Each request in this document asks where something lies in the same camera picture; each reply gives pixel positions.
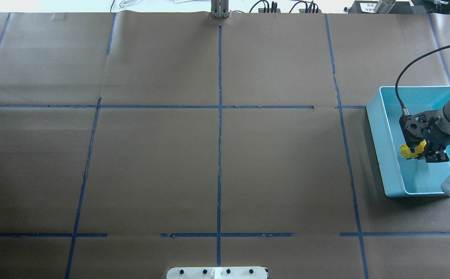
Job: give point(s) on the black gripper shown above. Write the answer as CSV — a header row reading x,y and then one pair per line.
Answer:
x,y
437,136

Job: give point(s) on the yellow beetle toy car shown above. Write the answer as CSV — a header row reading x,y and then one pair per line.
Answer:
x,y
412,153

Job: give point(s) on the light blue plastic bin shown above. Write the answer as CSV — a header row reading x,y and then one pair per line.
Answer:
x,y
400,177

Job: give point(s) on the silver metal cylinder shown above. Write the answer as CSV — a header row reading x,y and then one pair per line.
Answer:
x,y
384,6

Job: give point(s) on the black box with label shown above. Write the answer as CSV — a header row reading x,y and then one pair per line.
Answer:
x,y
367,7

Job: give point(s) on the black power strip right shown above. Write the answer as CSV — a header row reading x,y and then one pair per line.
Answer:
x,y
310,8

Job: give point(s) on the black power strip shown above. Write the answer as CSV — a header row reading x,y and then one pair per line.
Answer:
x,y
269,7
310,8

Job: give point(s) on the black power strip left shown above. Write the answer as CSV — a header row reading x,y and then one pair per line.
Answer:
x,y
269,7

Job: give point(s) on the brown paper table cover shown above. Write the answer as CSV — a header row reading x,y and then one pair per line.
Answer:
x,y
133,143

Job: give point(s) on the aluminium frame post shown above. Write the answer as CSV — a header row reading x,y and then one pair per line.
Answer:
x,y
220,9

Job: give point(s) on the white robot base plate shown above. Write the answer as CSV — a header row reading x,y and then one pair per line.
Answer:
x,y
241,272

